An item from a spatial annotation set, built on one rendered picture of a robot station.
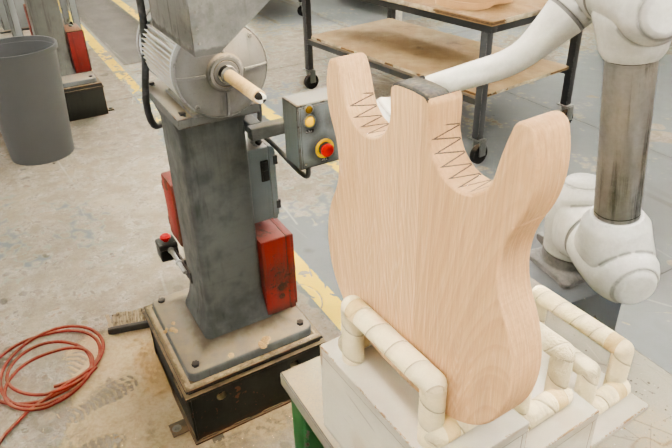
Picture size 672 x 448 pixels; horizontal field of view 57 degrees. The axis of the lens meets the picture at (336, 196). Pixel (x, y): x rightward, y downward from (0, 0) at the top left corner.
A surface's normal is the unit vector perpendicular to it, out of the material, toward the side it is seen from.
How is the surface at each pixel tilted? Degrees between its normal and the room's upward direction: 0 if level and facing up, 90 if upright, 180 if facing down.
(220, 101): 98
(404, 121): 90
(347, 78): 70
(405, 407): 0
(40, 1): 90
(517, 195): 90
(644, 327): 0
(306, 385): 0
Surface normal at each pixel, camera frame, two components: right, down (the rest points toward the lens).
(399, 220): -0.84, 0.29
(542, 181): 0.54, 0.43
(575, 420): -0.03, -0.87
